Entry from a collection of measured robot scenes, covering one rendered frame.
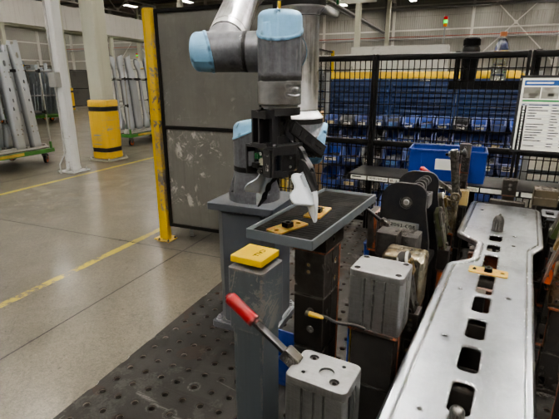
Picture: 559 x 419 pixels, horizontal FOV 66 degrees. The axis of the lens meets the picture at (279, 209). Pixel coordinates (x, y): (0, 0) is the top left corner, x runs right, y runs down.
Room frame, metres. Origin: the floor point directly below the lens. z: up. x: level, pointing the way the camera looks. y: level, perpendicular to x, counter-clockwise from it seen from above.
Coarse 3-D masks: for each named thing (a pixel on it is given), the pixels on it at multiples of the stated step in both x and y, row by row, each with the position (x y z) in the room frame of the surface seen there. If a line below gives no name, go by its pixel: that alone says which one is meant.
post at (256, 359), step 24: (240, 264) 0.66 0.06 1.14; (240, 288) 0.63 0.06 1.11; (264, 288) 0.62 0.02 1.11; (264, 312) 0.62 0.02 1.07; (240, 336) 0.64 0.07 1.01; (240, 360) 0.64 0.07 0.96; (264, 360) 0.63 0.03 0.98; (240, 384) 0.65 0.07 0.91; (264, 384) 0.63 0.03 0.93; (240, 408) 0.65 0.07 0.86; (264, 408) 0.63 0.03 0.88
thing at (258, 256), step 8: (248, 248) 0.68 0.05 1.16; (256, 248) 0.68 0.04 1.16; (264, 248) 0.68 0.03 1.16; (232, 256) 0.65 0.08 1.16; (240, 256) 0.64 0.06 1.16; (248, 256) 0.64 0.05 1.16; (256, 256) 0.64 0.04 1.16; (264, 256) 0.64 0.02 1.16; (272, 256) 0.65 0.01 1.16; (248, 264) 0.63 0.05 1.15; (256, 264) 0.63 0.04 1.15; (264, 264) 0.63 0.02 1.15
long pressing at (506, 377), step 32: (480, 224) 1.28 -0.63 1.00; (512, 224) 1.28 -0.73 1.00; (480, 256) 1.02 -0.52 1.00; (512, 256) 1.02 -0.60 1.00; (448, 288) 0.84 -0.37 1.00; (512, 288) 0.84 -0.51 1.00; (448, 320) 0.71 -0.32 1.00; (480, 320) 0.72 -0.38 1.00; (512, 320) 0.71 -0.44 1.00; (416, 352) 0.61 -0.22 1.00; (448, 352) 0.61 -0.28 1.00; (512, 352) 0.61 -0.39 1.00; (416, 384) 0.54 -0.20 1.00; (448, 384) 0.54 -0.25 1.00; (480, 384) 0.54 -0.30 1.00; (512, 384) 0.54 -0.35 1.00; (384, 416) 0.47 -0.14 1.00; (416, 416) 0.47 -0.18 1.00; (480, 416) 0.47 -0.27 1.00; (512, 416) 0.47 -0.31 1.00
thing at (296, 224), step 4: (288, 220) 0.79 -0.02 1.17; (292, 220) 0.82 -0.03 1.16; (296, 220) 0.82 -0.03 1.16; (280, 224) 0.79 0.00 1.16; (284, 224) 0.78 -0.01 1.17; (288, 224) 0.77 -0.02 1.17; (292, 224) 0.78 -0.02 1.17; (296, 224) 0.79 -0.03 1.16; (300, 224) 0.79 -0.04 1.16; (304, 224) 0.79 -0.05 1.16; (308, 224) 0.80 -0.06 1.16; (268, 228) 0.77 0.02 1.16; (272, 228) 0.77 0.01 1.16; (276, 228) 0.77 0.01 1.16; (280, 228) 0.77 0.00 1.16; (284, 228) 0.77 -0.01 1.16; (288, 228) 0.77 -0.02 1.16; (292, 228) 0.77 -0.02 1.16; (296, 228) 0.77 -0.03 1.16; (272, 232) 0.75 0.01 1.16; (276, 232) 0.75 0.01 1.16; (280, 232) 0.75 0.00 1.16; (284, 232) 0.75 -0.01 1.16; (288, 232) 0.76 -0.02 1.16
